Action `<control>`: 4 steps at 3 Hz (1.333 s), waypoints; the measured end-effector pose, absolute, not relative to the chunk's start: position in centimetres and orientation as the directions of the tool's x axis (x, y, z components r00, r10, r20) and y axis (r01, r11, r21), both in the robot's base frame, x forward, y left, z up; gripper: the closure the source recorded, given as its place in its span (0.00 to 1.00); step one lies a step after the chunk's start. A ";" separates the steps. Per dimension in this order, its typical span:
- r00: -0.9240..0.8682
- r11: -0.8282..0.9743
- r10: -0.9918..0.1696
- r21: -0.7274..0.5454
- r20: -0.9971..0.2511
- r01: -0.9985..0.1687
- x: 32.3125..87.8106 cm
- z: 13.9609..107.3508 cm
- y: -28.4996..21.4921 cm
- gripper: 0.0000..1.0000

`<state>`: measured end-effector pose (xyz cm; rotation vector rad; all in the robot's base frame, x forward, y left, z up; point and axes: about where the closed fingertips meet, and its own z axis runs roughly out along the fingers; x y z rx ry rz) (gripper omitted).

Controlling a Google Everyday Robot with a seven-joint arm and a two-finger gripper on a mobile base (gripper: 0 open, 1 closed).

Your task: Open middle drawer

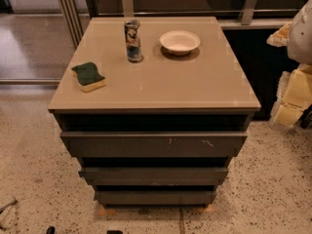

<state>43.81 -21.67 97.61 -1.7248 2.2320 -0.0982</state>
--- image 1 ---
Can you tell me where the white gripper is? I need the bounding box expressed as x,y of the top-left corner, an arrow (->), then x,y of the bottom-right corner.
266,21 -> 312,127

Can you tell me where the green yellow sponge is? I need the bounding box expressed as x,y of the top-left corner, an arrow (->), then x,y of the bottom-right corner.
71,62 -> 105,93

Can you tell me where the metal railing frame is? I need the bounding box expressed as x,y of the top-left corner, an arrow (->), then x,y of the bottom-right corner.
59,0 -> 307,45

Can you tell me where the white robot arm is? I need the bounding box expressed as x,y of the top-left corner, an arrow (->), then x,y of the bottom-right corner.
266,0 -> 312,128

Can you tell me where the black wheel at right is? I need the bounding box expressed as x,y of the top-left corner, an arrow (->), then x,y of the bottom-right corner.
300,105 -> 312,129

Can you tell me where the black object at floor edge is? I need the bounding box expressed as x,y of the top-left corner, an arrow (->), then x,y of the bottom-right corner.
46,226 -> 56,234

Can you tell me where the white bowl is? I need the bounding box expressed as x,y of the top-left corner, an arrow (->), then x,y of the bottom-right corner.
159,30 -> 201,56

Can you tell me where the grey drawer cabinet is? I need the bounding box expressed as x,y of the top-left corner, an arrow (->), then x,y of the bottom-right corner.
49,18 -> 260,193

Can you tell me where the grey drawer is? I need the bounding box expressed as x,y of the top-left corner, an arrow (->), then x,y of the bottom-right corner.
60,132 -> 247,158
79,167 -> 228,186
95,191 -> 216,206

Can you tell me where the tall slim drink can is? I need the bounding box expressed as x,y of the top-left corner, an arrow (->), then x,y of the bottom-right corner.
124,19 -> 143,63

